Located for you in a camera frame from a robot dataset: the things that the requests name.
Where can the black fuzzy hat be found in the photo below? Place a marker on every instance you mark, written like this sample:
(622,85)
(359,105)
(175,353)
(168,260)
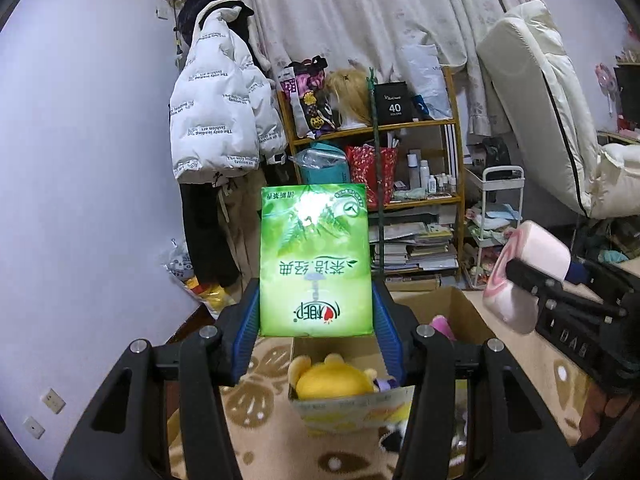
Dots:
(200,5)

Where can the wooden shelf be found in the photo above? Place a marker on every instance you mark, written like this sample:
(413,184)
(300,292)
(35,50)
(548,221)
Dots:
(410,124)

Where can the floral curtain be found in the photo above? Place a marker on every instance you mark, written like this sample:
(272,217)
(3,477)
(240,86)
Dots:
(375,10)

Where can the row of cosmetic bottles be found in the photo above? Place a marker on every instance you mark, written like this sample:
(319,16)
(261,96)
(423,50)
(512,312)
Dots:
(425,175)

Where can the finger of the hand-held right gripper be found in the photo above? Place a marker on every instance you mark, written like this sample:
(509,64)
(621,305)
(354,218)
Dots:
(577,270)
(525,275)

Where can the black cardboard box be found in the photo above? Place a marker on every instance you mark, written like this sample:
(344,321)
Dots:
(395,105)

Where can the plastic bag of toys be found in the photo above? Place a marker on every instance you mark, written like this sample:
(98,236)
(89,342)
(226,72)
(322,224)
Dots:
(180,270)

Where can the green tissue pack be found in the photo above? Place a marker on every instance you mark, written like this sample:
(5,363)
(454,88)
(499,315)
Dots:
(315,260)

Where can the pink fan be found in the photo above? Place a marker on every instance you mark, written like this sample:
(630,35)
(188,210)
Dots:
(606,76)

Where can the patterned cartoon bag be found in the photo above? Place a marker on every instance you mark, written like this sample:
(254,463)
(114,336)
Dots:
(310,105)

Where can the white plastic bag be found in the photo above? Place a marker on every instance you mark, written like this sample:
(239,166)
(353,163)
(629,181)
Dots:
(425,75)

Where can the green stick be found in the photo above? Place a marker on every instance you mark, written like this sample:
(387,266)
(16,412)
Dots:
(378,160)

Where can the white puffer jacket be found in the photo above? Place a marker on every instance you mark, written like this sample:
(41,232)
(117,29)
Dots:
(215,110)

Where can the black monitor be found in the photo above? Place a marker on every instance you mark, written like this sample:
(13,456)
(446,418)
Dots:
(627,95)

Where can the blonde wig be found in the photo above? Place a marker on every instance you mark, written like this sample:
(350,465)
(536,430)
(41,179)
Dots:
(350,95)

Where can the pile of books and magazines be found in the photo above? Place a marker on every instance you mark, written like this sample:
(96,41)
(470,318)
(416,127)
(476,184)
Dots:
(420,250)

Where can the white trolley cart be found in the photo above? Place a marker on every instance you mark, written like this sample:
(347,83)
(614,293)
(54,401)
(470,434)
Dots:
(501,170)

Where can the yellow plush toy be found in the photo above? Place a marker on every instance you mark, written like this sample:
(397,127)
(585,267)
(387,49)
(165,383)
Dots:
(330,380)

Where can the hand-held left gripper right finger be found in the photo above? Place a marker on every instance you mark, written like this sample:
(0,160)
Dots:
(389,335)

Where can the white folded mattress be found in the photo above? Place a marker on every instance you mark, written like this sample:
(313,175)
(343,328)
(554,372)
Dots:
(550,85)

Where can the wall outlet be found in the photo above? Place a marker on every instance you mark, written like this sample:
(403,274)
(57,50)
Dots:
(52,400)
(34,427)

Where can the teal bag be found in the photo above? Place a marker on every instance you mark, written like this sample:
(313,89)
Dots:
(325,170)

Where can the printed cardboard box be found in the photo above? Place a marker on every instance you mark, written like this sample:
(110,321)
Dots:
(465,310)

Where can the teal cloth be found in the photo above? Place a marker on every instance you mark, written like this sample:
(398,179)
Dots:
(612,256)

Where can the dark bag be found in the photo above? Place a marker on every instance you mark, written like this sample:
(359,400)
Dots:
(495,152)

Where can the black coat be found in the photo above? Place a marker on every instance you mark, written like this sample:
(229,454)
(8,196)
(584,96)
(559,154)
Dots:
(205,240)

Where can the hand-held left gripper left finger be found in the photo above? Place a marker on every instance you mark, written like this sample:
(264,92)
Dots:
(244,340)

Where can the beige coat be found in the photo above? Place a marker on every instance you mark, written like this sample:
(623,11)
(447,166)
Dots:
(245,230)

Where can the red gift bag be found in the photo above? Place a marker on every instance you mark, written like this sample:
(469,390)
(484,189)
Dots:
(370,170)

